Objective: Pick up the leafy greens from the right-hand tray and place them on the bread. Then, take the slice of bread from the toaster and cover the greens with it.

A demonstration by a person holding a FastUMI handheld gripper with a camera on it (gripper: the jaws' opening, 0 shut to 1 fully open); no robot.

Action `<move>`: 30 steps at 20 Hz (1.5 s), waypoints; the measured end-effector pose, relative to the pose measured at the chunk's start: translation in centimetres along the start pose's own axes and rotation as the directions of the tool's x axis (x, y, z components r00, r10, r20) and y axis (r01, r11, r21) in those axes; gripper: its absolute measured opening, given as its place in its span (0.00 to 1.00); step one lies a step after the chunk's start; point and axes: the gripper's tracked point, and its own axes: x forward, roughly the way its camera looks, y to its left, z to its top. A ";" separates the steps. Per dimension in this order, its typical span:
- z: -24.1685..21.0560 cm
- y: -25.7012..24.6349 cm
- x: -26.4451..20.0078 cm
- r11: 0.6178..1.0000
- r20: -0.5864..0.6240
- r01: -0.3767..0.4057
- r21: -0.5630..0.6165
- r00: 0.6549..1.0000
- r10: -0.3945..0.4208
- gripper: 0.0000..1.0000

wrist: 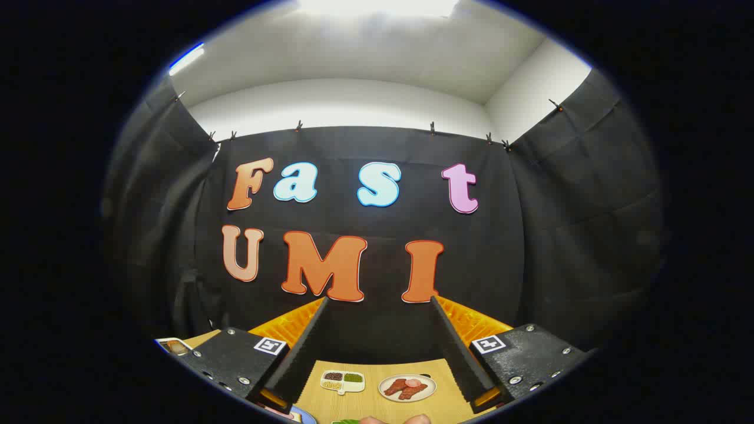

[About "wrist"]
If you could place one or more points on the ceiling light panel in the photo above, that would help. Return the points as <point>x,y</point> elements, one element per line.
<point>377,7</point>

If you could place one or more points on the white divided dish with beans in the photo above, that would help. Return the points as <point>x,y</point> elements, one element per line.
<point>341,381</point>

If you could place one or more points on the blue plate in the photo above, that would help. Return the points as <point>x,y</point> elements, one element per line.
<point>306,417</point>

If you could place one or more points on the small ceiling light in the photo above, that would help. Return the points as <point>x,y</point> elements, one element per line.
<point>186,59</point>

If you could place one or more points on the white oval plate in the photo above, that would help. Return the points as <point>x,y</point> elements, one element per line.
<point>430,393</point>

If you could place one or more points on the white toaster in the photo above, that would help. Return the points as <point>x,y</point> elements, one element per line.
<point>174,346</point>

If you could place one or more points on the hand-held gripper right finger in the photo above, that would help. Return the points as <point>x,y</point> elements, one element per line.
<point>456,353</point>

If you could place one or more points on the round pink ham slice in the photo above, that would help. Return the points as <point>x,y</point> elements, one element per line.
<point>275,410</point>

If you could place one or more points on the black backdrop cloth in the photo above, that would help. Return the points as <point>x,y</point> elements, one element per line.
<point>530,235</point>

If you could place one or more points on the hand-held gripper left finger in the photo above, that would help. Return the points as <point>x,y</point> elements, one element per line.
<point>303,359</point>

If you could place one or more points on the small brown meat slice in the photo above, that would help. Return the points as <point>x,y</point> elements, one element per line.
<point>393,387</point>

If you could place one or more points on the pink sausage slice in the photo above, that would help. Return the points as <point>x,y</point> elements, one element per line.
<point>414,382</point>

